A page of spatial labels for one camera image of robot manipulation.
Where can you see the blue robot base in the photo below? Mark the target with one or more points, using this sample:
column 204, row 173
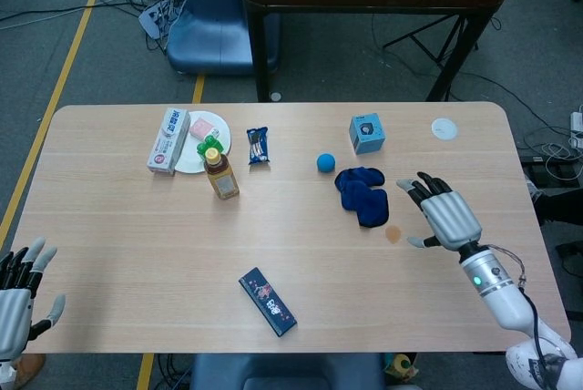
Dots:
column 214, row 25

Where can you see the blue padded seat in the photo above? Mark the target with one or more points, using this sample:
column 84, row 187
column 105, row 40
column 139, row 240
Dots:
column 282, row 372

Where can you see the blue ball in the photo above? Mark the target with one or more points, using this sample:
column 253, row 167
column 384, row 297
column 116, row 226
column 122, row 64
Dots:
column 326, row 163

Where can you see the tea bottle yellow cap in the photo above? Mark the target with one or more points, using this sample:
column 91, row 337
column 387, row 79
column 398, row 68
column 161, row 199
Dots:
column 221, row 180

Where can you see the light blue cube box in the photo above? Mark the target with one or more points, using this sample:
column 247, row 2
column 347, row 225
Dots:
column 368, row 134

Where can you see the black tripod stand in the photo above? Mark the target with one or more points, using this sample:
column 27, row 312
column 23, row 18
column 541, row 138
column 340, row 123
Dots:
column 432, row 46

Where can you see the seated person dark trousers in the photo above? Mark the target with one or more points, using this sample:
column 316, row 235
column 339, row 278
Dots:
column 562, row 205

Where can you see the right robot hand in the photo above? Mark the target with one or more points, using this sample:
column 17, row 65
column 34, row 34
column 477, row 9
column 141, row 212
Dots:
column 451, row 217

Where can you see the blue cloth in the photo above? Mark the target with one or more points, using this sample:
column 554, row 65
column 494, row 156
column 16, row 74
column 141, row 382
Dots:
column 364, row 203

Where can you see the white toothpaste box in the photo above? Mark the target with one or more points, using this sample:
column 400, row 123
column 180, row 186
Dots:
column 167, row 141

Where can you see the green small packet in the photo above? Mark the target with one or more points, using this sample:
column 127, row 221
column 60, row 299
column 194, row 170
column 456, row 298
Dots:
column 210, row 141

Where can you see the pink small packet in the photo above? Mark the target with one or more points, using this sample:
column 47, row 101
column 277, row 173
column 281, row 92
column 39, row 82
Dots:
column 201, row 127

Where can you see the white power strip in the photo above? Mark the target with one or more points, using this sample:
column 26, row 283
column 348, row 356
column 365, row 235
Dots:
column 577, row 128

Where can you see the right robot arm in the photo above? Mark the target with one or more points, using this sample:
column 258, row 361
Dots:
column 501, row 299

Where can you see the dark blue long box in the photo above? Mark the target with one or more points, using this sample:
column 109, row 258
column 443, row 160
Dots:
column 268, row 301

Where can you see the white printed bag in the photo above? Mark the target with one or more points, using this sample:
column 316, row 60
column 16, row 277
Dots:
column 157, row 16

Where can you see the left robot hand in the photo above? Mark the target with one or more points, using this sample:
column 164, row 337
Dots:
column 11, row 308

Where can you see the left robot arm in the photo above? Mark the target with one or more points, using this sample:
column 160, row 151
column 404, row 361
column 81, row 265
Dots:
column 4, row 372

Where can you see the white round table cap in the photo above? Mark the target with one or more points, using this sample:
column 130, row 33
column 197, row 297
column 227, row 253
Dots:
column 444, row 128

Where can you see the blue cookie packet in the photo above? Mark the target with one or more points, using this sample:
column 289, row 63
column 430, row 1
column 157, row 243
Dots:
column 258, row 146

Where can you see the white paper plate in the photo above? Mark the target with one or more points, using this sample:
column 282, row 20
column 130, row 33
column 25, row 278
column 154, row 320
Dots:
column 191, row 155

